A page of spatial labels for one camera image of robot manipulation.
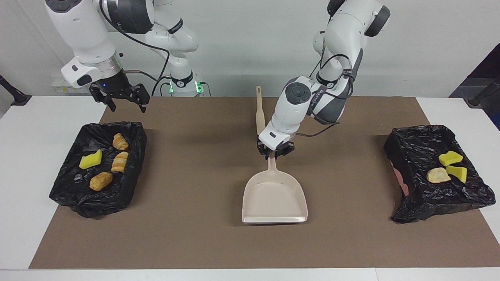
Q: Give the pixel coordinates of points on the beige plastic dustpan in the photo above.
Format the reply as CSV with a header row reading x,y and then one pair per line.
x,y
273,199

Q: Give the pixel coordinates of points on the tan bread chunk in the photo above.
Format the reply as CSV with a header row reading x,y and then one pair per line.
x,y
119,162

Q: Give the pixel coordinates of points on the black bag lined bin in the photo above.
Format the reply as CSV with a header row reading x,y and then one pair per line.
x,y
78,191

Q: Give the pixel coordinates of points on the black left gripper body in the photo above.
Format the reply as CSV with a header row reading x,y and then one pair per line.
x,y
275,147

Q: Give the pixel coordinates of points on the black trash bag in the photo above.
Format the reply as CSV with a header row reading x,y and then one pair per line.
x,y
422,156

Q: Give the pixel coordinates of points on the yellow sponge with green backing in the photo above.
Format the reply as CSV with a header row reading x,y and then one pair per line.
x,y
90,160

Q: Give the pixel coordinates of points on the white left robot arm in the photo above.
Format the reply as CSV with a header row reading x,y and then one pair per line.
x,y
293,113

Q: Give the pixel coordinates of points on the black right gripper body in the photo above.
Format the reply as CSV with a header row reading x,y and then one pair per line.
x,y
113,85

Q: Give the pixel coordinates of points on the white wall socket box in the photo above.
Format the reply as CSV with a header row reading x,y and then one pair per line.
x,y
58,88

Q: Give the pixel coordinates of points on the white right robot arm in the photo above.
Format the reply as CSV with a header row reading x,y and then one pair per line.
x,y
90,31

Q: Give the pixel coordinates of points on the black stand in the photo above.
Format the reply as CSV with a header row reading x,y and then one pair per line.
x,y
17,97
478,100

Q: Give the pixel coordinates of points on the striped orange croissant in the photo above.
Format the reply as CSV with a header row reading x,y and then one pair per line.
x,y
120,142

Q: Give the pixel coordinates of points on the brown table mat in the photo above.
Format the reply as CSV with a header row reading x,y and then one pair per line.
x,y
195,242

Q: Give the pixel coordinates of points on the brown bread roll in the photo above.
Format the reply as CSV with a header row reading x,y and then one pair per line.
x,y
100,181

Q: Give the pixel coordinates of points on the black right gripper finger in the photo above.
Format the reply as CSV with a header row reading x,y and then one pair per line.
x,y
141,95
102,99

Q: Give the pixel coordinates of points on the pale round pastry piece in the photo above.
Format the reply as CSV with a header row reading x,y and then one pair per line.
x,y
438,175

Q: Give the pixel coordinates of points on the pink plastic bin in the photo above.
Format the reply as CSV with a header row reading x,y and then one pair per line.
x,y
400,177

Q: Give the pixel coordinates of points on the beige brush with black bristles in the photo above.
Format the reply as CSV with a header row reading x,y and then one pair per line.
x,y
260,117

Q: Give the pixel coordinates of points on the small yellow sponge piece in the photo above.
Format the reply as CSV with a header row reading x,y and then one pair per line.
x,y
458,173
450,158

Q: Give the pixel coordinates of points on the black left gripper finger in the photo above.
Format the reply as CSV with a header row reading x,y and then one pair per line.
x,y
287,150
262,150

